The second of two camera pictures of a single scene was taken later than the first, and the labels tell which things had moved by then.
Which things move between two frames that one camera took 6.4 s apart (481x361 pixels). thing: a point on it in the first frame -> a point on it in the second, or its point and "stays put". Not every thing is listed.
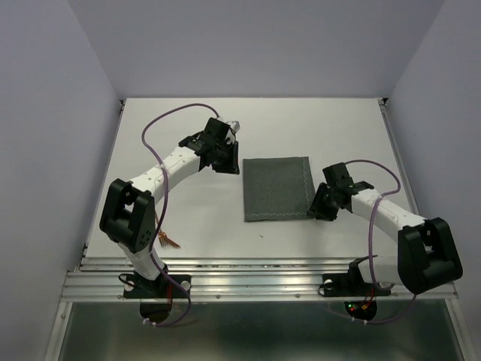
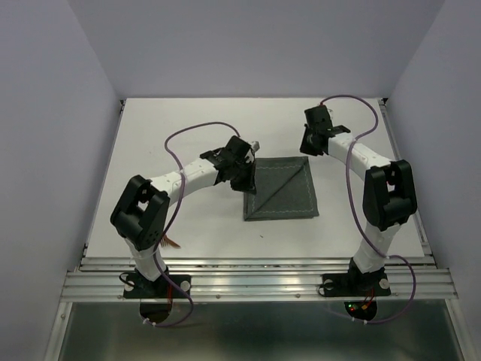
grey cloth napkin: (277, 189) stays put
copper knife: (170, 241) stays put
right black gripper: (322, 213) -> (304, 147)
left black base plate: (162, 287) stays put
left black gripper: (232, 167) -> (247, 186)
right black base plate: (348, 284) stays put
